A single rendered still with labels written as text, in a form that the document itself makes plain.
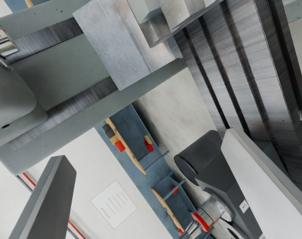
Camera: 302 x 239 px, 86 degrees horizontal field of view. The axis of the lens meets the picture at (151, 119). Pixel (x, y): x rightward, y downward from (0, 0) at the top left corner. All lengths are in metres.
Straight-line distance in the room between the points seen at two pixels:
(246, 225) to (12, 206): 5.00
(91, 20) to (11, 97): 0.52
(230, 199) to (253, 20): 0.36
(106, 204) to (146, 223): 1.51
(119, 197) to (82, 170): 1.35
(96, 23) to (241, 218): 0.74
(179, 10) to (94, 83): 0.45
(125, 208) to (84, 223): 1.12
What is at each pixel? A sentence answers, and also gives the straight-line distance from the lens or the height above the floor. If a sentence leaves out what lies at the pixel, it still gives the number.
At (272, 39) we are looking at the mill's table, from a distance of 0.41.
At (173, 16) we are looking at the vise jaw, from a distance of 0.35.
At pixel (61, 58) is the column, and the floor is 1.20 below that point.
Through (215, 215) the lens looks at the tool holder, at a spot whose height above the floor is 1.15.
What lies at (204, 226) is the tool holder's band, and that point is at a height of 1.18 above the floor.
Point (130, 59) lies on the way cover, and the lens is 0.68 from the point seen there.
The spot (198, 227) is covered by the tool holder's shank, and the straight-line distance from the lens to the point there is 0.47.
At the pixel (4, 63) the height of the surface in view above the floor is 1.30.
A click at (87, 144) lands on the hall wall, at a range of 4.60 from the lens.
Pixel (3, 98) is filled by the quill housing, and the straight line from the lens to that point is 0.25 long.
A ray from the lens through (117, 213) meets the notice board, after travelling 5.47.
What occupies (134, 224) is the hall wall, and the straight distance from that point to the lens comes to 5.87.
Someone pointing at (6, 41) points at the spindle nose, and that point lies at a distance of 0.32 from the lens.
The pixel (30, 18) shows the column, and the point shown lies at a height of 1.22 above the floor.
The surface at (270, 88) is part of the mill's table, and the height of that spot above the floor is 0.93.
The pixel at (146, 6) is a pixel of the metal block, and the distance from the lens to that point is 0.36.
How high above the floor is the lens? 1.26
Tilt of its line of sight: 18 degrees down
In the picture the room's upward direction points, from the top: 126 degrees counter-clockwise
